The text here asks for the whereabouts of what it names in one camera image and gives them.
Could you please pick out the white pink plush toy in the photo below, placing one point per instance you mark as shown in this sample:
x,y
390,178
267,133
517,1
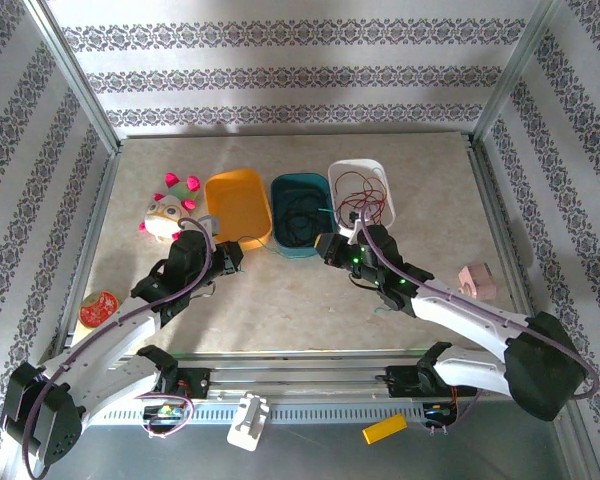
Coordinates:
x,y
167,212

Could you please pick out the teal plastic bin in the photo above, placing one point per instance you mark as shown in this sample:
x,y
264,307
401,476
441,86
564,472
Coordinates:
x,y
280,190

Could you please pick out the orange plastic bin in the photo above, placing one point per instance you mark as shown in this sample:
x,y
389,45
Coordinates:
x,y
237,205

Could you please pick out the white plastic bin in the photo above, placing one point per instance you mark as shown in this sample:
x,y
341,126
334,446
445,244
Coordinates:
x,y
347,170

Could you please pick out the round red tin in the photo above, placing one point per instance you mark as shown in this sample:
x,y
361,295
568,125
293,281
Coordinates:
x,y
99,308

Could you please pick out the small circuit board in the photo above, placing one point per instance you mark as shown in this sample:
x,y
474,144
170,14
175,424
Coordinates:
x,y
164,412
434,414

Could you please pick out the perforated metal strip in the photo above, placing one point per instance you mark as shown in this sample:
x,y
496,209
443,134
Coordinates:
x,y
320,414

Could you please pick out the yellow block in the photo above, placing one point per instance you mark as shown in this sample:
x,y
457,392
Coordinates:
x,y
385,428

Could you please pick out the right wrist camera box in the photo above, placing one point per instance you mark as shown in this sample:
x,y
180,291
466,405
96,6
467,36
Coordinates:
x,y
352,229

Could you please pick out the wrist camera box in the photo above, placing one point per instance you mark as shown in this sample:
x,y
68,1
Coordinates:
x,y
210,226
352,229

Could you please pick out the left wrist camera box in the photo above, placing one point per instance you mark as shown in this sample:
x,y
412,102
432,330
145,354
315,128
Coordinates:
x,y
210,226

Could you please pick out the aluminium side rail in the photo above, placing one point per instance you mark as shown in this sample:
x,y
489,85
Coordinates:
x,y
100,200
490,200

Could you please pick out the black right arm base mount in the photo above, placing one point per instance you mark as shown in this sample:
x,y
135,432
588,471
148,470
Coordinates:
x,y
402,380

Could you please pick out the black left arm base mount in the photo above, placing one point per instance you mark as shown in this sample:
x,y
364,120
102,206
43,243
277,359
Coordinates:
x,y
195,382

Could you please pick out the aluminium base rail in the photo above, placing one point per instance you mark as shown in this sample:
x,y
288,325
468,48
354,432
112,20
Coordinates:
x,y
305,375

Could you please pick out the white plastic bracket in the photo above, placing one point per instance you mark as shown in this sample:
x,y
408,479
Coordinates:
x,y
249,420

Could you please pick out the aluminium frame post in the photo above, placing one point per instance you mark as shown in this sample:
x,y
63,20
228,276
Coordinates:
x,y
75,80
520,70

